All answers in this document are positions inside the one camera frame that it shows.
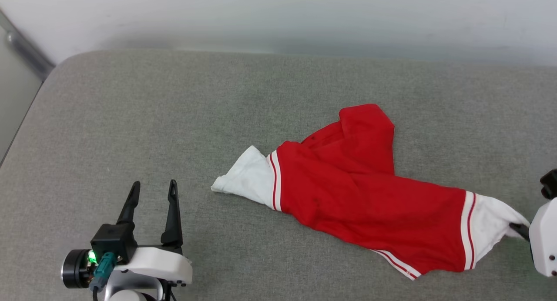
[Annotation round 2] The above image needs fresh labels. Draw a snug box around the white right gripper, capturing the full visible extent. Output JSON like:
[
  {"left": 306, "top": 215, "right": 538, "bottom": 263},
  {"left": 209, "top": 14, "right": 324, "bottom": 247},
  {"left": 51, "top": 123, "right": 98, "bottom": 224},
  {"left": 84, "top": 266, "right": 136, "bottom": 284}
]
[{"left": 509, "top": 197, "right": 557, "bottom": 278}]

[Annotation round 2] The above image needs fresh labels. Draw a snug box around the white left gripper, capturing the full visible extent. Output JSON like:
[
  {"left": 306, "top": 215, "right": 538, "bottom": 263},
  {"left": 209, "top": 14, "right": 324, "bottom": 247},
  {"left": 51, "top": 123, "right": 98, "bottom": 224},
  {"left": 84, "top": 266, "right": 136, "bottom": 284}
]
[{"left": 115, "top": 179, "right": 193, "bottom": 287}]

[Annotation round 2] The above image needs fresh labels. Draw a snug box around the thin black cable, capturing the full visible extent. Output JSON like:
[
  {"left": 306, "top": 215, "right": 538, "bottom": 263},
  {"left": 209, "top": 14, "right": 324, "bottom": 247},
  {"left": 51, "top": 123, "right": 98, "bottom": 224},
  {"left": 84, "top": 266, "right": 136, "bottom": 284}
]
[{"left": 162, "top": 278, "right": 177, "bottom": 301}]

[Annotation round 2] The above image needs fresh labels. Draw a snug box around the red white basketball jersey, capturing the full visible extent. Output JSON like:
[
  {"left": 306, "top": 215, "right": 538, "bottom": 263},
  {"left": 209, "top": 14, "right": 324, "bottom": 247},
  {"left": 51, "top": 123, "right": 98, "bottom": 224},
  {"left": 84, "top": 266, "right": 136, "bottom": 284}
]
[{"left": 211, "top": 104, "right": 530, "bottom": 281}]

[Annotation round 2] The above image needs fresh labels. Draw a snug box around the grey fabric sofa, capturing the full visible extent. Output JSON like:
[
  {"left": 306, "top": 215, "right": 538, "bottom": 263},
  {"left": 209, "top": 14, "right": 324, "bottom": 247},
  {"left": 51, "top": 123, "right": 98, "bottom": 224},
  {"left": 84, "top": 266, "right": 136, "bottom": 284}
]
[{"left": 0, "top": 49, "right": 557, "bottom": 301}]

